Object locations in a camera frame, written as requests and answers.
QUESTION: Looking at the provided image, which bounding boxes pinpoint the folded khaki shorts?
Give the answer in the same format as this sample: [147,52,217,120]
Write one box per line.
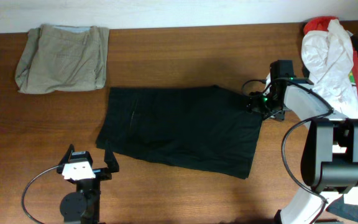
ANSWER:
[15,24,109,95]

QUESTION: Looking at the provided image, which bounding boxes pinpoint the white shirt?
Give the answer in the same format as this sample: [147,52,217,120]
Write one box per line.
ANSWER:
[301,19,358,205]

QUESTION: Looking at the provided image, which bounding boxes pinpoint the black shorts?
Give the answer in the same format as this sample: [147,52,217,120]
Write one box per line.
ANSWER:
[96,86,262,179]

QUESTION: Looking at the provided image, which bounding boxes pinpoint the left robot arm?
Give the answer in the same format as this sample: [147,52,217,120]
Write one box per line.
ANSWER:
[57,144,119,224]

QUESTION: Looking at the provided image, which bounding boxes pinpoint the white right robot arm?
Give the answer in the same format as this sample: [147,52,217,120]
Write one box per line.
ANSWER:
[247,60,358,224]

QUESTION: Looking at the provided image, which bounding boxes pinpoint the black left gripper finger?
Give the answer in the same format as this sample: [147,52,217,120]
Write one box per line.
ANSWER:
[58,144,75,166]
[104,140,119,173]

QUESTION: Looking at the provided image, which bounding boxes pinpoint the dark grey garment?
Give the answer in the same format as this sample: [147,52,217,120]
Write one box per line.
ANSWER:
[326,196,358,223]

